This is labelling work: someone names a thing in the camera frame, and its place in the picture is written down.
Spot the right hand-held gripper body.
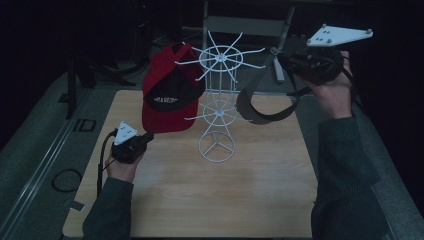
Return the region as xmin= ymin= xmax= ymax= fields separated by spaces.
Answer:
xmin=277 ymin=23 xmax=374 ymax=86

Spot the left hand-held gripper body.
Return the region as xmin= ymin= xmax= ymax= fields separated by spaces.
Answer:
xmin=110 ymin=120 xmax=150 ymax=165

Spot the red baseball cap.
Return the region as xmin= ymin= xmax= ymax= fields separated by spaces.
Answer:
xmin=141 ymin=42 xmax=206 ymax=134

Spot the gray sun visor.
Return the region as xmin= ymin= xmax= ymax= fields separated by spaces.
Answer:
xmin=235 ymin=46 xmax=313 ymax=126

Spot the white wire hat rack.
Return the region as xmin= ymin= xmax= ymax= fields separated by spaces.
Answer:
xmin=174 ymin=30 xmax=267 ymax=164

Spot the person's left hand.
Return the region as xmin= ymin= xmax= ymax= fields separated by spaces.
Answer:
xmin=104 ymin=151 xmax=145 ymax=184

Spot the person's right hand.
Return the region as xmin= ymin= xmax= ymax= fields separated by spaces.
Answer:
xmin=306 ymin=49 xmax=355 ymax=120

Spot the dark tripod stand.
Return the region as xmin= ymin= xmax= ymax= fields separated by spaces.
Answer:
xmin=65 ymin=19 xmax=151 ymax=120

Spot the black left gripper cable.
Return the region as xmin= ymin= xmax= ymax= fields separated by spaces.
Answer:
xmin=96 ymin=129 xmax=118 ymax=198

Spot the black cable loop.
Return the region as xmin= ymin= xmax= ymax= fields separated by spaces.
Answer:
xmin=51 ymin=168 xmax=84 ymax=193

